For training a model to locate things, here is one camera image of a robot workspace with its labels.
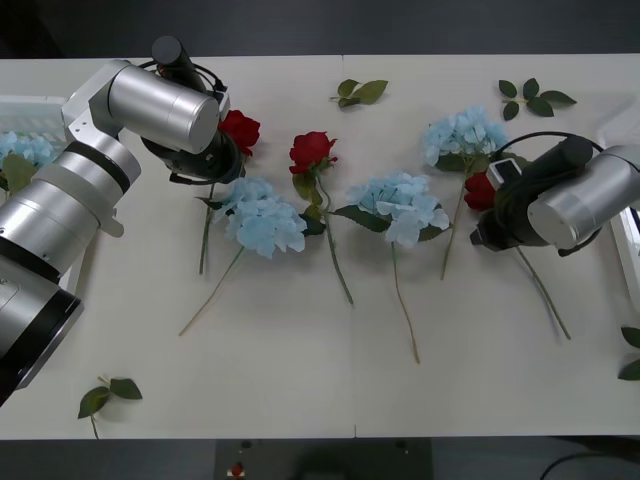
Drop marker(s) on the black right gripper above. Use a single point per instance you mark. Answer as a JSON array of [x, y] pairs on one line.
[[492, 232]]

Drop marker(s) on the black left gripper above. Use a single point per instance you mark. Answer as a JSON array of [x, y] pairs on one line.
[[227, 155]]

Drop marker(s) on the red rose with green stem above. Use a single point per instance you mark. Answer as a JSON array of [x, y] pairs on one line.
[[310, 150], [477, 192], [240, 130]]

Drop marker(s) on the pale blue flower with stem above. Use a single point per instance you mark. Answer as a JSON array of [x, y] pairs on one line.
[[400, 200], [265, 220], [30, 147], [465, 132]]

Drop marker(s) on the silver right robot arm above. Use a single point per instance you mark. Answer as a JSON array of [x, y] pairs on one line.
[[575, 210]]

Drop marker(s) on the dark robot base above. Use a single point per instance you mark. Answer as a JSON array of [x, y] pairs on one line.
[[350, 460]]

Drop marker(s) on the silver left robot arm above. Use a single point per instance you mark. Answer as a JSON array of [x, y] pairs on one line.
[[160, 107]]

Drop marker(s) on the loose green leaf twig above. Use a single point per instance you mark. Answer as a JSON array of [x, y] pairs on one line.
[[632, 336], [540, 106], [370, 91], [125, 387]]

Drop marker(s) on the shallow white box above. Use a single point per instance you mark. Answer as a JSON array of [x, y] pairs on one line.
[[30, 112], [627, 260]]

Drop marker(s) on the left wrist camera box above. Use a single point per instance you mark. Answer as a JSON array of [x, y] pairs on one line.
[[224, 104]]

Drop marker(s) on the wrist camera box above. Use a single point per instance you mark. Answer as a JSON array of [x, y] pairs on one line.
[[502, 172], [224, 104]]

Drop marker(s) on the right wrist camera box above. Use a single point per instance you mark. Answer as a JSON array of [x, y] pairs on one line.
[[502, 172]]

